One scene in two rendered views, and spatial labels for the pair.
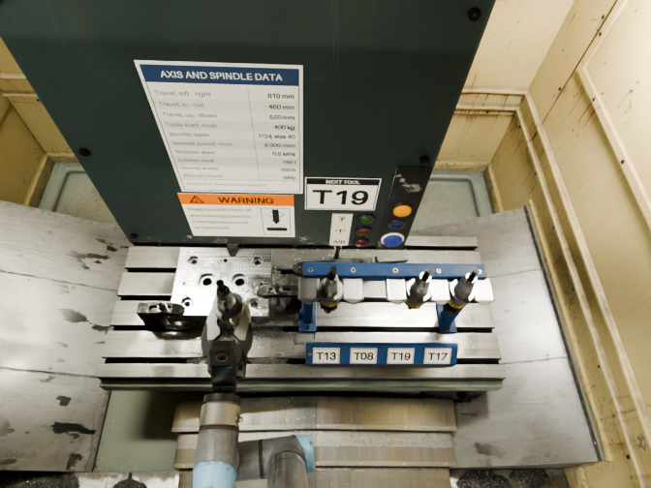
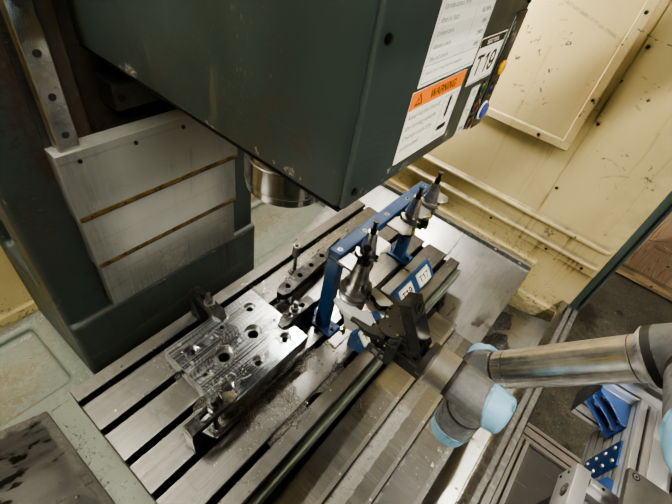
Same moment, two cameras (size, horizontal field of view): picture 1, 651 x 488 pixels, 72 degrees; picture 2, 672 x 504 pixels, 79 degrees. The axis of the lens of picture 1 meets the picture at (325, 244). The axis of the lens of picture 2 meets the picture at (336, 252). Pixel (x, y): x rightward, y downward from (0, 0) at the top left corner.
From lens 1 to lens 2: 0.71 m
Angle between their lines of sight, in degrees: 36
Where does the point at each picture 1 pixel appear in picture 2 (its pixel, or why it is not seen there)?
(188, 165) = (438, 41)
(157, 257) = (130, 390)
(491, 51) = not seen: hidden behind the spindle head
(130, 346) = (199, 488)
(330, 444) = (416, 402)
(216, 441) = (474, 375)
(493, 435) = (474, 309)
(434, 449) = (459, 347)
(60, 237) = not seen: outside the picture
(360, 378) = not seen: hidden behind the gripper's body
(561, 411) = (489, 263)
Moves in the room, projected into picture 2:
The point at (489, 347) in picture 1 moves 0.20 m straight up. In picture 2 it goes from (435, 253) to (453, 213)
